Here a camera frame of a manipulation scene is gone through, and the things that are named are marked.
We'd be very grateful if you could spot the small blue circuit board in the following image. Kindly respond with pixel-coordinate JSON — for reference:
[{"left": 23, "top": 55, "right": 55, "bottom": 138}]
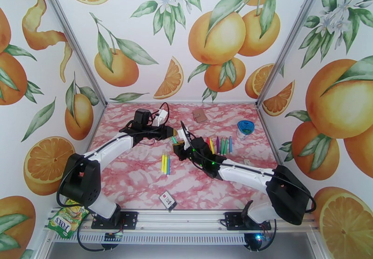
[{"left": 104, "top": 231, "right": 124, "bottom": 242}]

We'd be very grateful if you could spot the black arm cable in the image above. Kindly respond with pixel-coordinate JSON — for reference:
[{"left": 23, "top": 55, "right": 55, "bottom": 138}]
[
  {"left": 180, "top": 120, "right": 222, "bottom": 168},
  {"left": 121, "top": 102, "right": 171, "bottom": 147}
]

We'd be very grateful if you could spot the green yellow candy bag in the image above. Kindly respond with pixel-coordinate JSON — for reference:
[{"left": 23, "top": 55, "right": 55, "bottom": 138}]
[{"left": 48, "top": 200, "right": 90, "bottom": 240}]

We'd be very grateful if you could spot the black left base cable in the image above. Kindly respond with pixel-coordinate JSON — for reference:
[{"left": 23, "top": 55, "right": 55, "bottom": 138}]
[{"left": 76, "top": 221, "right": 117, "bottom": 252}]

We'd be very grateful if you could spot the brown card wallet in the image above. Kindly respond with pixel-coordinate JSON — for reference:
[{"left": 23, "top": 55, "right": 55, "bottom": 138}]
[{"left": 192, "top": 110, "right": 208, "bottom": 124}]

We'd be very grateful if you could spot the black base cable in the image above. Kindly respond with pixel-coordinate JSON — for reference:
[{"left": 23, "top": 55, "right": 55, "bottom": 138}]
[
  {"left": 246, "top": 220, "right": 277, "bottom": 252},
  {"left": 76, "top": 221, "right": 117, "bottom": 252}
]

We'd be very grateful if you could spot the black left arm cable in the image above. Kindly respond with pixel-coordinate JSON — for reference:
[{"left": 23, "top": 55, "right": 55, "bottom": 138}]
[{"left": 121, "top": 102, "right": 171, "bottom": 147}]

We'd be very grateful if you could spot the black round controller with LED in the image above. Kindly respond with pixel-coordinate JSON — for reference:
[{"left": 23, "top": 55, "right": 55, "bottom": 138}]
[{"left": 244, "top": 231, "right": 271, "bottom": 252}]

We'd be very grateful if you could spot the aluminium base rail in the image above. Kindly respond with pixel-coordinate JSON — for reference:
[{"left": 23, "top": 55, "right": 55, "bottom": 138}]
[{"left": 43, "top": 207, "right": 320, "bottom": 245}]

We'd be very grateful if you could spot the aluminium frame post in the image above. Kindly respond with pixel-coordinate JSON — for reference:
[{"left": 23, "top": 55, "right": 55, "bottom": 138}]
[
  {"left": 37, "top": 0, "right": 108, "bottom": 106},
  {"left": 256, "top": 0, "right": 332, "bottom": 106}
]

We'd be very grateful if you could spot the small black white card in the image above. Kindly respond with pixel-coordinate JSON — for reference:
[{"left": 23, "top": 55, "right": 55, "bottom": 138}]
[{"left": 159, "top": 191, "right": 178, "bottom": 212}]

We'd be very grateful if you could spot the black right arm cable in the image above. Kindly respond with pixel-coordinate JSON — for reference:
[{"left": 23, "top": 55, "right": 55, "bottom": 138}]
[{"left": 180, "top": 120, "right": 222, "bottom": 168}]

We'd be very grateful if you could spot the clear cup with blue lid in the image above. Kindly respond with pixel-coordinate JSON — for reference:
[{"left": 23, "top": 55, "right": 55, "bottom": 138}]
[{"left": 236, "top": 120, "right": 256, "bottom": 141}]

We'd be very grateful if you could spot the black right base cable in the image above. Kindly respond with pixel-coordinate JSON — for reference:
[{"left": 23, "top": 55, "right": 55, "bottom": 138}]
[{"left": 246, "top": 220, "right": 277, "bottom": 252}]

